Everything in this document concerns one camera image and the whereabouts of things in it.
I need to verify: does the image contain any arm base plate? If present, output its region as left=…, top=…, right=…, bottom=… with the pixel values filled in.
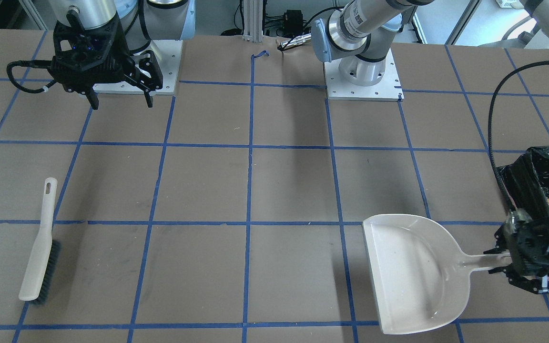
left=323, top=50, right=405, bottom=102
left=91, top=40, right=183, bottom=96

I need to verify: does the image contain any bin with black bag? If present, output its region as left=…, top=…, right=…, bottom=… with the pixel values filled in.
left=494, top=146, right=549, bottom=219

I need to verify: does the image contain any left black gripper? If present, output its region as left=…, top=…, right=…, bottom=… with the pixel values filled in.
left=494, top=209, right=549, bottom=294

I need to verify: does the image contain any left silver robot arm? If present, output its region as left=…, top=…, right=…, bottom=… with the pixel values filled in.
left=311, top=0, right=549, bottom=294

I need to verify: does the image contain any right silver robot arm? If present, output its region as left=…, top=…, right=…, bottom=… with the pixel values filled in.
left=48, top=0, right=196, bottom=110

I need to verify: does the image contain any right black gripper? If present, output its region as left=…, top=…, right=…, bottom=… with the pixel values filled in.
left=48, top=19, right=163, bottom=110

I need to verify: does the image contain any beige plastic dustpan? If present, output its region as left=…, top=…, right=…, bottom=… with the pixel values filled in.
left=362, top=213, right=512, bottom=335

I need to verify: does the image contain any beige hand brush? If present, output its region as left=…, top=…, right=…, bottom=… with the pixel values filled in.
left=18, top=177, right=61, bottom=305

